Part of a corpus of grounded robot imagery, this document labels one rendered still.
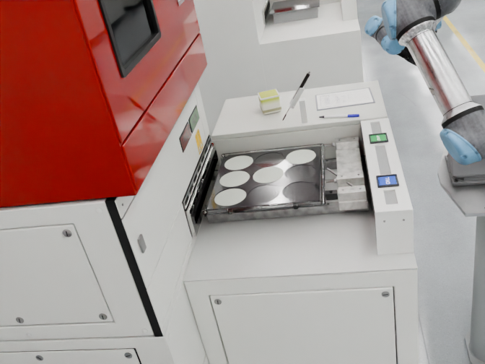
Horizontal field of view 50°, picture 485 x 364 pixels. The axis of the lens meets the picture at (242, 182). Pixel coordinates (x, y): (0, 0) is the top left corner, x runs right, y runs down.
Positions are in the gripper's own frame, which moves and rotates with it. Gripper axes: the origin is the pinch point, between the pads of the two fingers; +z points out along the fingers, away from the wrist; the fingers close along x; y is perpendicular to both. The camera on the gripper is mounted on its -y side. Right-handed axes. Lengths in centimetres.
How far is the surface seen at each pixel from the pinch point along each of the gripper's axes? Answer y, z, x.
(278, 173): 53, -60, 47
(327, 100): 32, -40, 13
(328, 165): 46, -41, 39
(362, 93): 23.8, -30.1, 14.9
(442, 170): 27, -15, 57
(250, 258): 67, -69, 77
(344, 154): 40, -40, 42
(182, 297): 82, -84, 82
